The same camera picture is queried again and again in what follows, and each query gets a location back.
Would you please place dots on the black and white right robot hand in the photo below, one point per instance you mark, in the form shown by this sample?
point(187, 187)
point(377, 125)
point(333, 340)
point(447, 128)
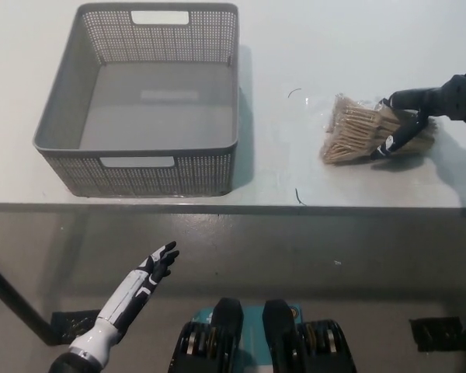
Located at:
point(460, 97)

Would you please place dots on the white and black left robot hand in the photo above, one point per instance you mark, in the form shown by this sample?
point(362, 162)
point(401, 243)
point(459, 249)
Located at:
point(122, 305)

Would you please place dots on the clear bag of wooden cutlery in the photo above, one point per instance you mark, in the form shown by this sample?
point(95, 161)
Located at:
point(349, 130)

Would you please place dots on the thin black thread piece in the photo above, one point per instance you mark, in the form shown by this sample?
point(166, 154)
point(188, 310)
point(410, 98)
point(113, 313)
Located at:
point(297, 195)
point(293, 91)

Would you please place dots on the grey perforated plastic basket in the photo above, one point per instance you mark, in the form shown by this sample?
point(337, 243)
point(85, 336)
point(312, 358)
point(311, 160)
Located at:
point(140, 97)

